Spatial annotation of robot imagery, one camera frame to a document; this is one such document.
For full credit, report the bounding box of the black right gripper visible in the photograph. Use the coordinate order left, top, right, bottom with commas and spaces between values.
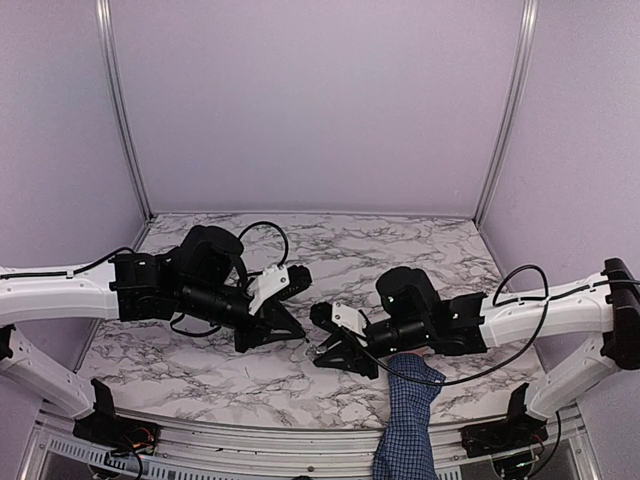
313, 317, 431, 381

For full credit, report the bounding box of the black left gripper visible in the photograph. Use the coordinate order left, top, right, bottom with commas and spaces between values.
178, 279, 303, 354

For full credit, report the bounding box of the blue checkered sleeve forearm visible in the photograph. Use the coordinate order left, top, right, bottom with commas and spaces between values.
372, 355, 445, 479

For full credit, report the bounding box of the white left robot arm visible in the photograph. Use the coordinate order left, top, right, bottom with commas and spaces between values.
1, 225, 312, 445

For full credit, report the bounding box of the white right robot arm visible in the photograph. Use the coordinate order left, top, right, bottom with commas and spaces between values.
310, 258, 639, 448

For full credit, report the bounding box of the person's hand with long nails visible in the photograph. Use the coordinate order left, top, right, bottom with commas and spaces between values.
396, 347, 430, 358

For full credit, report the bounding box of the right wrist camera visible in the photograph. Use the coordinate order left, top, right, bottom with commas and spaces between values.
331, 302, 367, 335

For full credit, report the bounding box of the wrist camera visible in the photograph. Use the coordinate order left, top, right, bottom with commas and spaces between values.
331, 302, 367, 335
247, 265, 290, 316

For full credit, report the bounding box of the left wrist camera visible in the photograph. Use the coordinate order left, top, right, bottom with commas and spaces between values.
247, 265, 290, 316

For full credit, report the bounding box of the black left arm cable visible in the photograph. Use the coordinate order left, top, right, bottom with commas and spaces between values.
169, 221, 292, 337

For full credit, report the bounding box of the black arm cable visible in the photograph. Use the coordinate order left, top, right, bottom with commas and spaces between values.
169, 221, 292, 337
349, 264, 640, 386

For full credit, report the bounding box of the aluminium front rail frame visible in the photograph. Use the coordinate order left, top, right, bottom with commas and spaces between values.
17, 402, 602, 479

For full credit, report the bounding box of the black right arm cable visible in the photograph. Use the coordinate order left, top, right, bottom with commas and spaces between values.
349, 264, 640, 386

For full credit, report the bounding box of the left aluminium corner post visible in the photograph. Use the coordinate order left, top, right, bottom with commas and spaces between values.
95, 0, 154, 223

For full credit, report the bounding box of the aluminium corner post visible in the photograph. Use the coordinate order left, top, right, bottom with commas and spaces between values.
95, 0, 154, 223
473, 0, 540, 230

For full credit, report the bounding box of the right aluminium corner post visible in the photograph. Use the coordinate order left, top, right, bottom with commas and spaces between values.
473, 0, 540, 230

